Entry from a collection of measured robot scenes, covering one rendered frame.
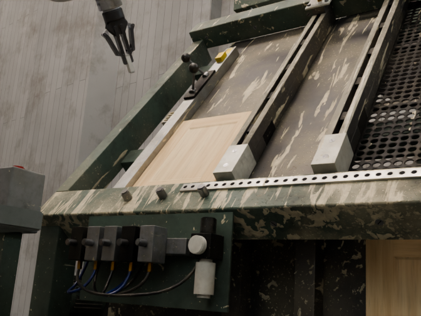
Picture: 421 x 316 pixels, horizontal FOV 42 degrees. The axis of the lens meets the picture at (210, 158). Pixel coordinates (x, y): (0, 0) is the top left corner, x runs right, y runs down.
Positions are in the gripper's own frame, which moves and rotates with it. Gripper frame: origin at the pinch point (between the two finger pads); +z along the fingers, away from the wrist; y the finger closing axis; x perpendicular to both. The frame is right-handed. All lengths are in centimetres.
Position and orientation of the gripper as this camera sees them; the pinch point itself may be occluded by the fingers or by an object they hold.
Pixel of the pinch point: (128, 63)
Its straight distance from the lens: 210.0
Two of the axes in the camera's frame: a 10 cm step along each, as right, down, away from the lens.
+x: 4.8, 2.0, -8.5
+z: 2.6, 9.0, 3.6
